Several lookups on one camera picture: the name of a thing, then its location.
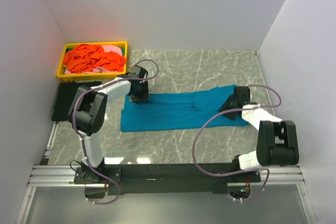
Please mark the teal t shirt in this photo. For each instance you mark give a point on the teal t shirt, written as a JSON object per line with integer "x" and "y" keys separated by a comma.
{"x": 173, "y": 111}

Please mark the black base beam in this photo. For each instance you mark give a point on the black base beam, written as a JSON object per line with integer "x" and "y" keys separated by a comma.
{"x": 163, "y": 178}

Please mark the green garment in bin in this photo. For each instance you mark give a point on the green garment in bin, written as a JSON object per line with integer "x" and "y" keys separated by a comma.
{"x": 110, "y": 48}

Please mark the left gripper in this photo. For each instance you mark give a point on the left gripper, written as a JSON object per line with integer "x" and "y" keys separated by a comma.
{"x": 144, "y": 96}

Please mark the yellow plastic bin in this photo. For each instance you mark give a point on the yellow plastic bin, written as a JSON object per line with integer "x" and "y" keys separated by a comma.
{"x": 89, "y": 61}

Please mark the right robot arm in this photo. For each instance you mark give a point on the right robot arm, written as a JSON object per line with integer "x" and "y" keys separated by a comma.
{"x": 277, "y": 142}

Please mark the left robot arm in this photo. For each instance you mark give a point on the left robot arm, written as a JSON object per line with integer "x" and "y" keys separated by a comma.
{"x": 88, "y": 109}

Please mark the black folded t shirt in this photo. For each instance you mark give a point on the black folded t shirt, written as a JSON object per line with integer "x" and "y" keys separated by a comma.
{"x": 65, "y": 96}

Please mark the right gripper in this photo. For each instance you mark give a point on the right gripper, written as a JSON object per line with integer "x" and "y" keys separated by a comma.
{"x": 224, "y": 106}

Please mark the orange t shirt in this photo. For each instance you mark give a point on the orange t shirt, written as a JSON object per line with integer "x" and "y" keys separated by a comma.
{"x": 92, "y": 57}

